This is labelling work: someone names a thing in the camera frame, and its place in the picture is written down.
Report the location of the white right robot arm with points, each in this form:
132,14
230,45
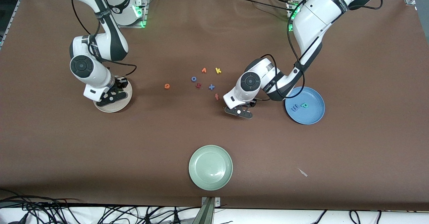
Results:
110,39

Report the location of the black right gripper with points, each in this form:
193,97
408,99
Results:
120,85

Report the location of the aluminium profile beam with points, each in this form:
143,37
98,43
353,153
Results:
207,214

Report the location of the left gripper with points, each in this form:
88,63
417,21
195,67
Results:
252,103

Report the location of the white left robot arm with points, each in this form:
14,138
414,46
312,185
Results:
318,16

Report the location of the blue foam letter x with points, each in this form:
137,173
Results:
211,87

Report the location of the beige round plate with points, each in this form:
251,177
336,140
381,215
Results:
110,109

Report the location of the teal foam letter p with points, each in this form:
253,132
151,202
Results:
303,106

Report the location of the green round plate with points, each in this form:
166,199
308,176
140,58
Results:
210,167

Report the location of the small white paper scrap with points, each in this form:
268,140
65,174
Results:
303,172

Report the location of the brown table cover sheet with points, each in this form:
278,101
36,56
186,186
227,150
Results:
214,130

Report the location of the blue foam letter m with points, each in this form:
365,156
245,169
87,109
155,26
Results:
295,109

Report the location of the blue round plate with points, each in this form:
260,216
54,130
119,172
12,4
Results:
311,115

